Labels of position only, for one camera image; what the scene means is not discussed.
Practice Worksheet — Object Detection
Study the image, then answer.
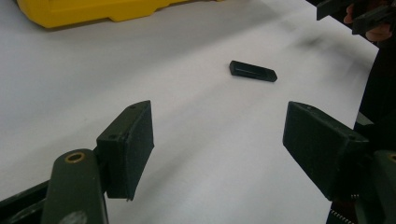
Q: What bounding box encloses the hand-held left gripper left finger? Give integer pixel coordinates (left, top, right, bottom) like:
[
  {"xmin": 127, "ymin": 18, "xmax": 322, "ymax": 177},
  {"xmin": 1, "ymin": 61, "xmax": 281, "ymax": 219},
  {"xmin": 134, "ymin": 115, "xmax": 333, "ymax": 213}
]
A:
[{"xmin": 40, "ymin": 100, "xmax": 155, "ymax": 224}]

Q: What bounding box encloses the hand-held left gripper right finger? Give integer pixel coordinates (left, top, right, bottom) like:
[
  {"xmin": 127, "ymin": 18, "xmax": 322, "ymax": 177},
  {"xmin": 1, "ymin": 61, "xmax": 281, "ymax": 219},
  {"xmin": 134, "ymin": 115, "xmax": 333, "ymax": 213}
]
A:
[{"xmin": 282, "ymin": 101, "xmax": 396, "ymax": 224}]

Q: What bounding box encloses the small black rectangular block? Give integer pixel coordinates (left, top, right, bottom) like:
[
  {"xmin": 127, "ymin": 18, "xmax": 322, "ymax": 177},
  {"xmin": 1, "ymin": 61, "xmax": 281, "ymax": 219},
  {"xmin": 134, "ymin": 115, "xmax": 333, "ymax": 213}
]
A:
[{"xmin": 229, "ymin": 60, "xmax": 278, "ymax": 83}]

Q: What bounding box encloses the yellow plastic case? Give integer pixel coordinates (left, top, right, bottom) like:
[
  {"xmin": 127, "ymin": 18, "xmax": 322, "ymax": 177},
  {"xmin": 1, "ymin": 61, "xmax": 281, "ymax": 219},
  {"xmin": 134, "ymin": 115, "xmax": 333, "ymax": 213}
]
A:
[{"xmin": 16, "ymin": 0, "xmax": 225, "ymax": 30}]

